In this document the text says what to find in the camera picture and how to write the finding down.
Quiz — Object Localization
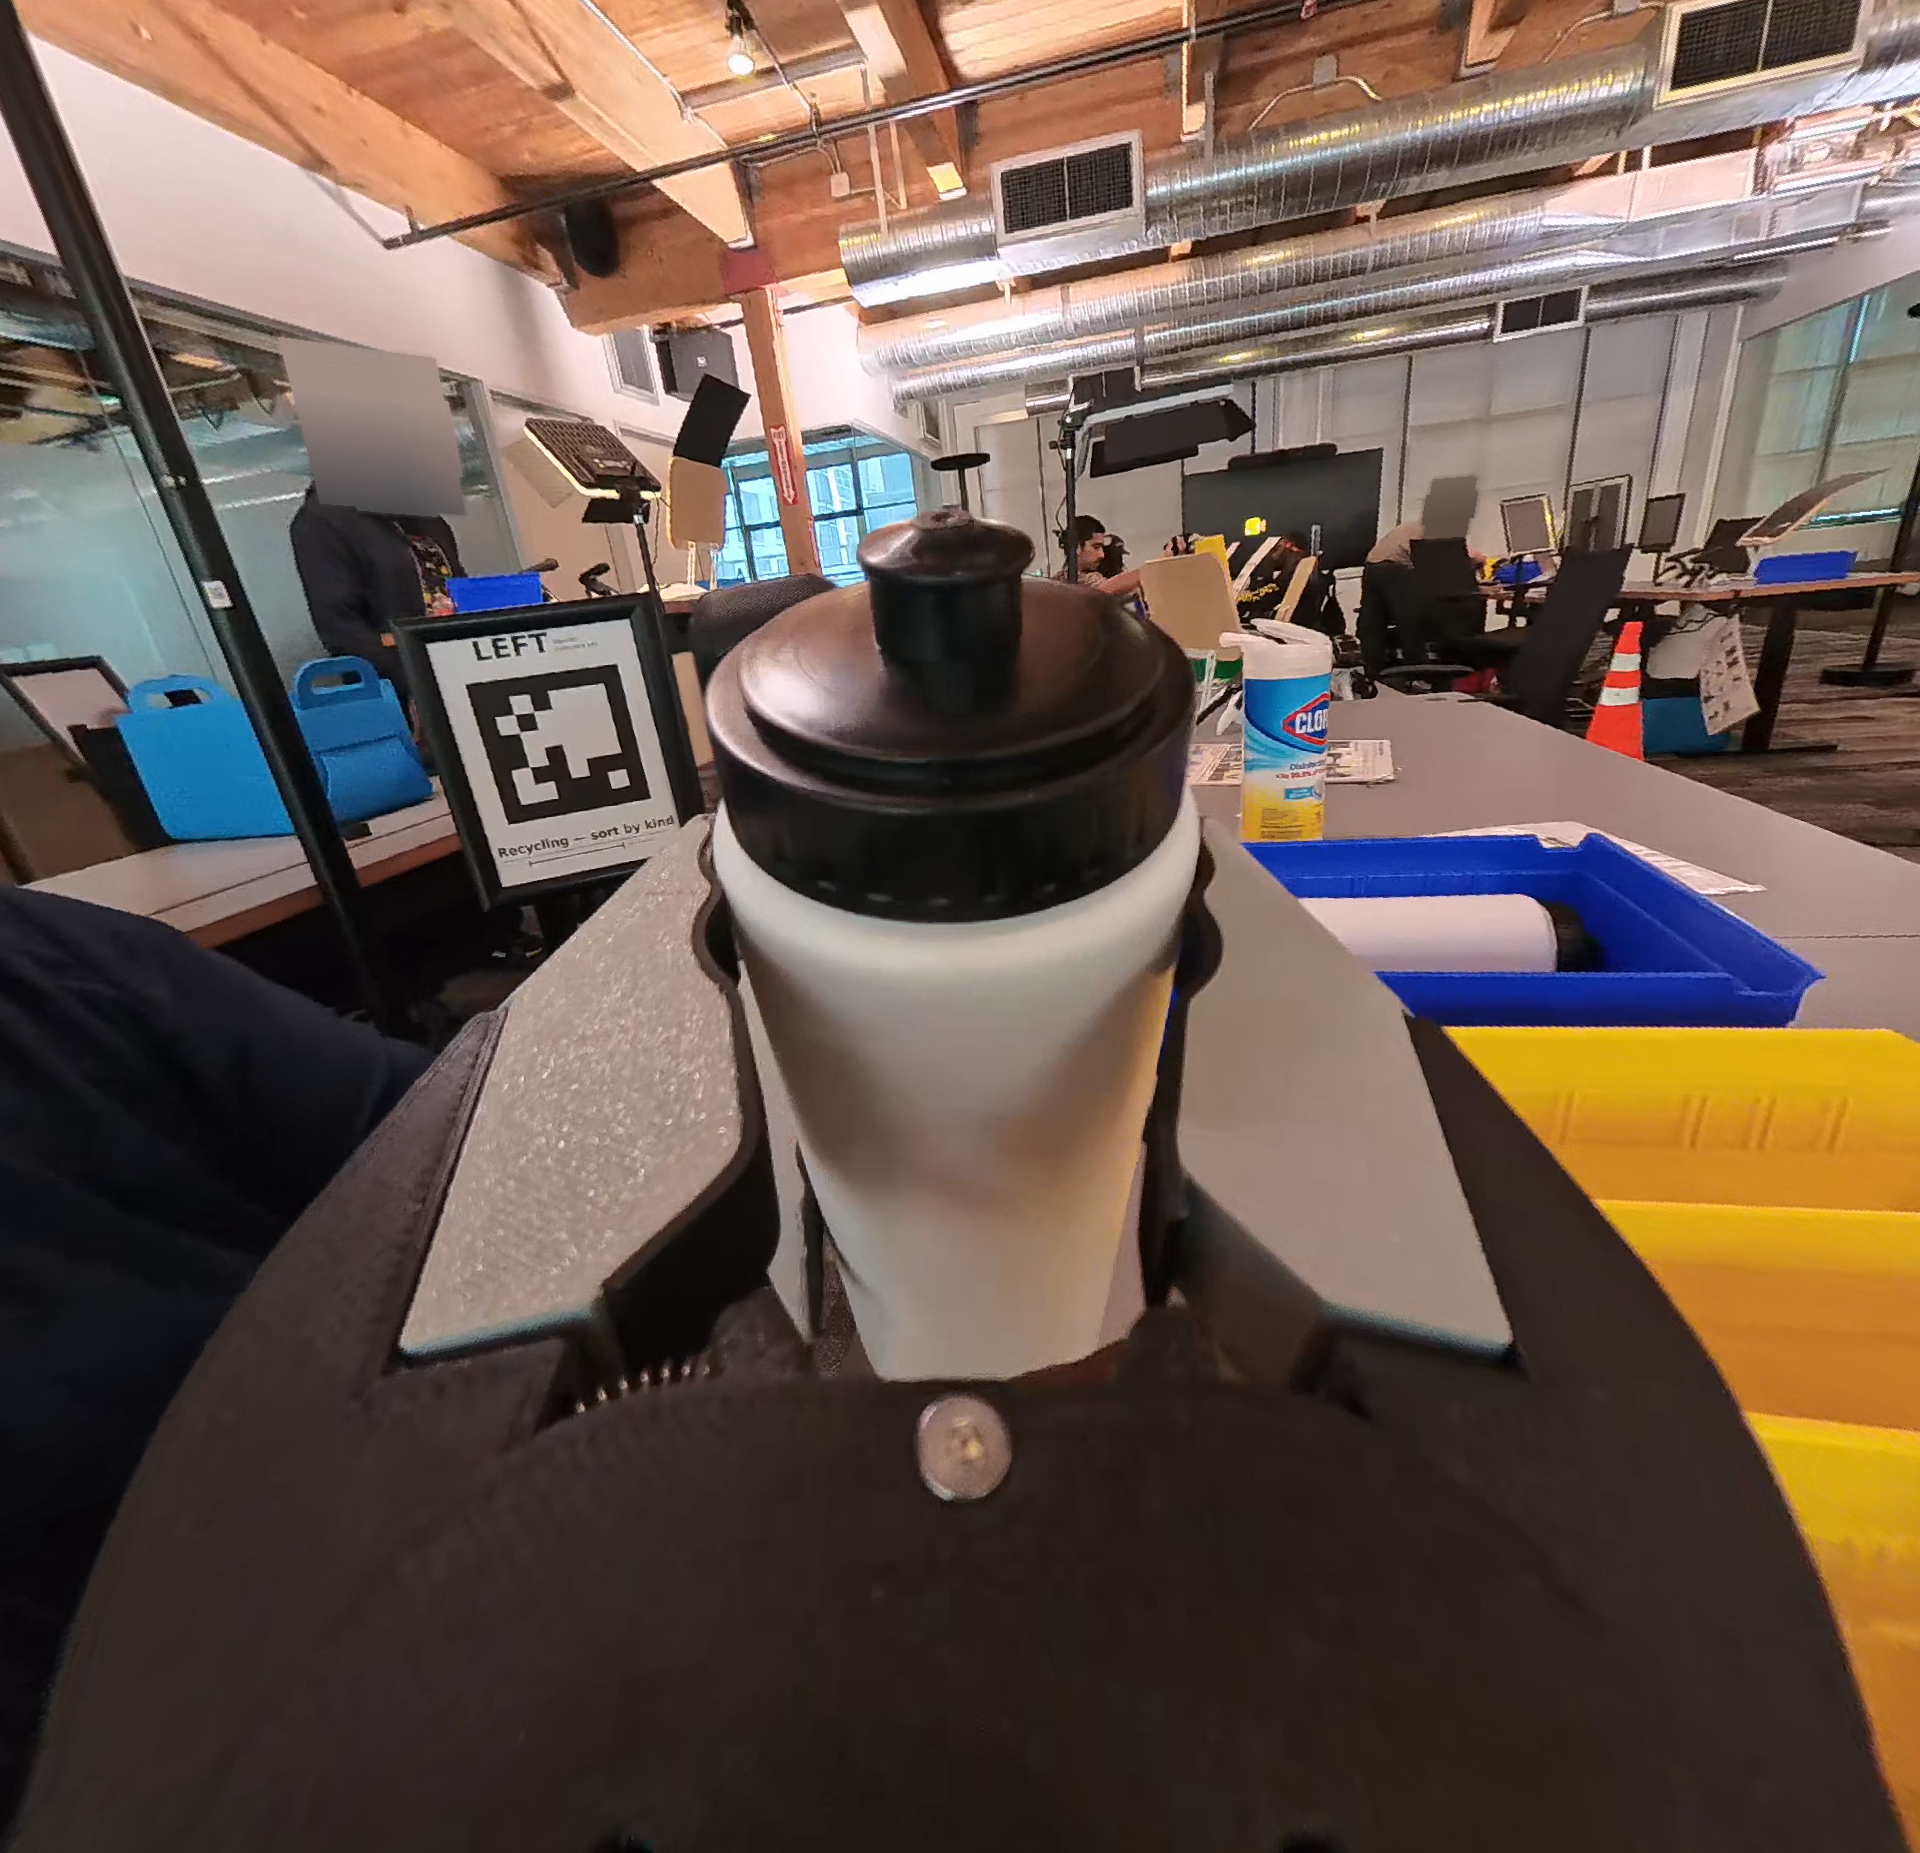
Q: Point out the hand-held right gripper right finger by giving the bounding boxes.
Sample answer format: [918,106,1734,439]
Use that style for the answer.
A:
[1143,833,1514,1387]

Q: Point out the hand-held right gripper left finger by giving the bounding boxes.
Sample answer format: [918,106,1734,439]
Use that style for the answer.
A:
[396,814,825,1373]

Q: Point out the white bottle with black cap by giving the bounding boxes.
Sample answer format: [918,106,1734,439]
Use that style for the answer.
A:
[703,507,1207,1385]
[1297,893,1603,975]

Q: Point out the yellow plastic bin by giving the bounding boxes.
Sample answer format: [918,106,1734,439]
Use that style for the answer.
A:
[1745,1411,1920,1832]
[1444,1025,1920,1213]
[1595,1197,1920,1434]

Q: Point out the blue plastic bin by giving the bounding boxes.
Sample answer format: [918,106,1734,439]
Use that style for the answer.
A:
[1242,830,1828,1030]

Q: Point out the person's left forearm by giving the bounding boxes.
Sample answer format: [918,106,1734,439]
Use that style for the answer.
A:
[0,883,440,1825]

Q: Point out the black framed marker sign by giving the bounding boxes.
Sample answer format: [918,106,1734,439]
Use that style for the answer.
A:
[391,592,710,913]

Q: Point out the printed leaflet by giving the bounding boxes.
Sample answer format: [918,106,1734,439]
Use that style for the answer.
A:
[1188,739,1399,790]

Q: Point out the disinfecting wipes canister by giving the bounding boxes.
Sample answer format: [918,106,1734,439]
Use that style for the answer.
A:
[1219,619,1336,844]

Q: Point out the blue felt tote bag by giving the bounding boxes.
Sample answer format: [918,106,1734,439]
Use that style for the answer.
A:
[115,674,306,844]
[289,657,439,822]

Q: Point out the wood top side desk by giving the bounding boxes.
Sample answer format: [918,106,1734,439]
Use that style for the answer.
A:
[26,793,471,952]

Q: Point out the orange traffic cone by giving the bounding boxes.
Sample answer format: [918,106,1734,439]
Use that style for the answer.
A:
[1585,620,1651,760]

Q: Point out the beige chair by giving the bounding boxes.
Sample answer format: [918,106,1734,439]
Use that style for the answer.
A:
[1136,550,1242,658]

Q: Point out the black office chair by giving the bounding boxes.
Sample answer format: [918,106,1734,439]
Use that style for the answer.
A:
[1485,543,1640,732]

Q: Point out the large black screen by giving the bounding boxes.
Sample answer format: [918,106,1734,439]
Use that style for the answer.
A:
[1181,446,1387,574]

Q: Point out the black studio light panel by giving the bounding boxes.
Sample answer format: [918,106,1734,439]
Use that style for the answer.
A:
[522,414,667,530]

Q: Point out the black and white reflector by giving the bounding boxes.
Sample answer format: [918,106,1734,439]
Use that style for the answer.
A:
[664,377,754,553]

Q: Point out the distant office desk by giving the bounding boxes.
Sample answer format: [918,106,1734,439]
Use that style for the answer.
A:
[1476,568,1920,757]

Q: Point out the wooden support column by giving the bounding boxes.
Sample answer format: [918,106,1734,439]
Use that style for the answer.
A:
[716,243,829,582]

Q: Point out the black softbox light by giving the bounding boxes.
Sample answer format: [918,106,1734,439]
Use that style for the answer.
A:
[1083,392,1259,480]

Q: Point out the black stand pole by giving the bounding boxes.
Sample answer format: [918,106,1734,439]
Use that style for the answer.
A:
[0,0,401,1037]

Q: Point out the black floor lamp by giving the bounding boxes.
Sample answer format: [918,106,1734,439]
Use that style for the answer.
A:
[1860,297,1920,689]

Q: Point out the black wall speaker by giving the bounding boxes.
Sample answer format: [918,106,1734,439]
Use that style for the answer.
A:
[649,320,742,400]

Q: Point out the silver ventilation duct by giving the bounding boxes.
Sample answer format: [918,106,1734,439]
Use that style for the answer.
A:
[836,0,1920,414]

